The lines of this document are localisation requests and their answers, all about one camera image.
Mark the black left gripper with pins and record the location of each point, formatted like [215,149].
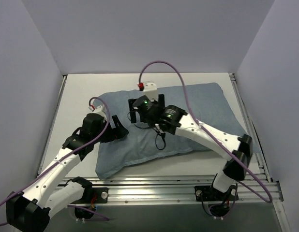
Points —
[113,132]

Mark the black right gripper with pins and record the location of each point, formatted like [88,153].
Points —
[133,106]

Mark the blue pillowcase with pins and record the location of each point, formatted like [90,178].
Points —
[194,118]

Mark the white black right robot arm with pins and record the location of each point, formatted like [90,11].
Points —
[236,150]

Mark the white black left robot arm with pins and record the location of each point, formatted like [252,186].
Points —
[32,208]

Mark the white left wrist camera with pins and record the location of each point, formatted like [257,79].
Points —
[100,110]

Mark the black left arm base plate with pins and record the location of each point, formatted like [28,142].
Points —
[101,193]

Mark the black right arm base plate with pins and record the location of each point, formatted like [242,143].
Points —
[208,193]

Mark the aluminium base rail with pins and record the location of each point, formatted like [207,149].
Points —
[156,190]

